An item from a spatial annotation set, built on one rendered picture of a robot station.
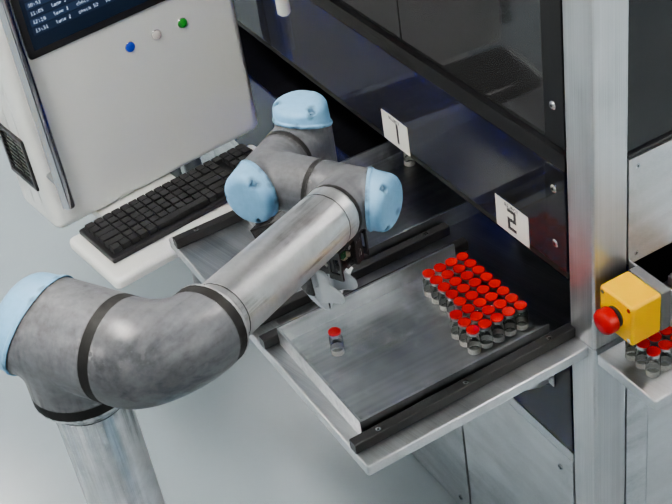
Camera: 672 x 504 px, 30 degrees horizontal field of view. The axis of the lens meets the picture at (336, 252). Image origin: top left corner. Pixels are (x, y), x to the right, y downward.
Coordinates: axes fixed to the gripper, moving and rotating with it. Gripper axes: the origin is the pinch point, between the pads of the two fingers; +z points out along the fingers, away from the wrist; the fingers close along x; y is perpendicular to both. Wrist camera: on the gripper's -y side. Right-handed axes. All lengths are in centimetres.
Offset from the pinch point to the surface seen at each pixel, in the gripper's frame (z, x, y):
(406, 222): 14.0, 37.1, -8.7
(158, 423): 102, 37, -92
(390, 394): 14.0, -1.3, 10.7
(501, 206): -1.2, 29.6, 14.7
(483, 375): 12.2, 6.5, 22.5
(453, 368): 13.9, 7.6, 16.7
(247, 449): 102, 40, -66
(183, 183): 19, 37, -61
